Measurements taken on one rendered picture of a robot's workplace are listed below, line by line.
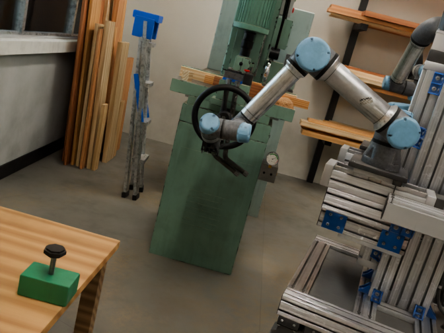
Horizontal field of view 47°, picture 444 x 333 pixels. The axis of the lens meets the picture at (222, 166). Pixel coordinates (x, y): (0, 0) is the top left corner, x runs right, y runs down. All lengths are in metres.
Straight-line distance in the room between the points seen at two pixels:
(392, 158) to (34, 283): 1.37
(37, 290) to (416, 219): 1.31
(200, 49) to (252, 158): 2.54
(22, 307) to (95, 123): 2.63
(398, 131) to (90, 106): 2.32
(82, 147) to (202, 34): 1.76
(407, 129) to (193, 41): 3.26
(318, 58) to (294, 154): 3.17
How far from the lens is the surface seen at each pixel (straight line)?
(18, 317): 1.14
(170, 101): 4.93
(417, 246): 2.31
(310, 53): 1.81
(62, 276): 1.18
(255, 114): 1.99
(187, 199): 2.53
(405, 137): 1.88
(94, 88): 3.63
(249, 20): 2.47
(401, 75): 2.72
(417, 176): 2.22
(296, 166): 4.95
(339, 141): 4.42
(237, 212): 2.52
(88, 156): 3.75
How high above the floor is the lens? 1.17
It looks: 15 degrees down
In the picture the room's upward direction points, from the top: 14 degrees clockwise
